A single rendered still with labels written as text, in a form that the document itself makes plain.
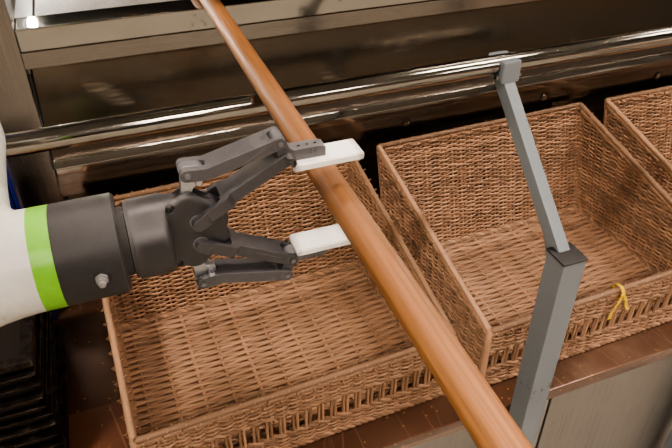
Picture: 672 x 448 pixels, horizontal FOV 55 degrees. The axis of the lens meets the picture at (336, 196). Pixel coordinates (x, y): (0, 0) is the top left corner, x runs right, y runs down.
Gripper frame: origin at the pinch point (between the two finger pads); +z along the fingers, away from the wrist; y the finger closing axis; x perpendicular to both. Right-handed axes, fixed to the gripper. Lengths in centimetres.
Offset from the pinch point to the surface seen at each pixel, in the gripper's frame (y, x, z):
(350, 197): -1.5, 2.8, 0.4
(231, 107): 2.1, -27.0, -4.5
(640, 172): 40, -39, 87
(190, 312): 60, -52, -13
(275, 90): -1.7, -22.0, 0.2
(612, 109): 35, -59, 94
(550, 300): 31.2, -5.3, 36.4
